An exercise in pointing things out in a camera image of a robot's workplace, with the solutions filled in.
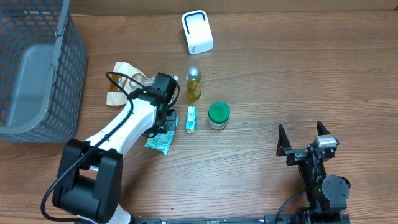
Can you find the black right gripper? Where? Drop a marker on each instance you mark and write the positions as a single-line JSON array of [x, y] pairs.
[[295, 154]]

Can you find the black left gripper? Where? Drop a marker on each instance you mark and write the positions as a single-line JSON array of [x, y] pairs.
[[169, 122]]

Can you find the light teal snack packet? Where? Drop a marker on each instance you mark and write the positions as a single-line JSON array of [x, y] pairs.
[[160, 142]]

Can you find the small teal white box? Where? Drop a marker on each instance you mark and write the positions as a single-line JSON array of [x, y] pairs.
[[191, 120]]

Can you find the yellow Vim dish soap bottle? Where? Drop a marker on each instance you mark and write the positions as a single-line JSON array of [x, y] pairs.
[[193, 83]]

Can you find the green-capped white bottle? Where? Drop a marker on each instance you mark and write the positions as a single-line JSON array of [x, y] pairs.
[[218, 115]]

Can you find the cream brown bread bag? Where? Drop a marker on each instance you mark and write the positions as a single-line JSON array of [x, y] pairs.
[[115, 97]]

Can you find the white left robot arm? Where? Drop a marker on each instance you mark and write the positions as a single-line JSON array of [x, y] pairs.
[[89, 179]]

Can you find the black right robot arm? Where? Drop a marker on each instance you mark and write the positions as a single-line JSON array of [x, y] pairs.
[[326, 194]]

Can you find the white barcode scanner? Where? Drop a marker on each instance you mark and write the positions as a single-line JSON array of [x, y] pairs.
[[197, 31]]

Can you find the dark grey plastic basket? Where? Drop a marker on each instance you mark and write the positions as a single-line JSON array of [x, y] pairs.
[[43, 65]]

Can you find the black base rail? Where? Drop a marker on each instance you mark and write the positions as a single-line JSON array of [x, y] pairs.
[[267, 219]]

